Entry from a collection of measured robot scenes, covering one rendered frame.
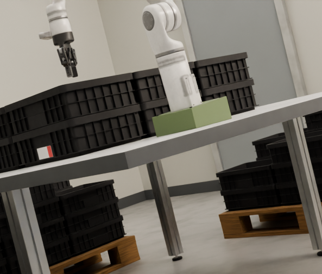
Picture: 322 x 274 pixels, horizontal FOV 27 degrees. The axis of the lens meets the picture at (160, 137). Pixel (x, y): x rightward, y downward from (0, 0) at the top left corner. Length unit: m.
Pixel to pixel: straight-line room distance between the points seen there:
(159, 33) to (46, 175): 0.58
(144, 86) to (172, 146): 0.77
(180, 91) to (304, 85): 3.52
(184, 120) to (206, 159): 4.25
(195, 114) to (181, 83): 0.11
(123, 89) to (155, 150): 0.76
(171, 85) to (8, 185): 0.57
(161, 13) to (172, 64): 0.15
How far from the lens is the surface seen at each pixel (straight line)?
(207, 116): 2.05
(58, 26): 2.45
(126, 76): 2.31
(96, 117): 2.20
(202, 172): 6.34
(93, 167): 1.60
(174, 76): 2.06
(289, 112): 1.99
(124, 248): 3.91
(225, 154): 6.08
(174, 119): 2.06
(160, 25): 2.05
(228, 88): 2.62
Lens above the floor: 0.75
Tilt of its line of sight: 1 degrees down
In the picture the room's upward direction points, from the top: 14 degrees counter-clockwise
